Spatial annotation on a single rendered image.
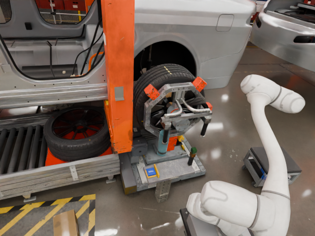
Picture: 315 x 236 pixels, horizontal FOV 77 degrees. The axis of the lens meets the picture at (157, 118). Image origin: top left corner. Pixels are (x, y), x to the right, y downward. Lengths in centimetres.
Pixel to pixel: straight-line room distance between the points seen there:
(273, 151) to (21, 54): 256
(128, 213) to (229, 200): 136
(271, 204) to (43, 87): 180
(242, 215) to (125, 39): 104
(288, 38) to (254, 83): 289
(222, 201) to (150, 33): 144
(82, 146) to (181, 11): 146
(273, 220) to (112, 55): 111
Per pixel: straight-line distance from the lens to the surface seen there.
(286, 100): 109
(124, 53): 126
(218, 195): 84
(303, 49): 382
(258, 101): 102
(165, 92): 152
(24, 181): 209
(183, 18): 192
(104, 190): 219
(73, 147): 194
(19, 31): 364
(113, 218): 205
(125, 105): 145
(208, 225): 164
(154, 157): 214
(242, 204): 85
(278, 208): 91
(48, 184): 212
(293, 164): 254
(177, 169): 180
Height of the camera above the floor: 186
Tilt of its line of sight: 38 degrees down
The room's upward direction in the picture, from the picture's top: 7 degrees clockwise
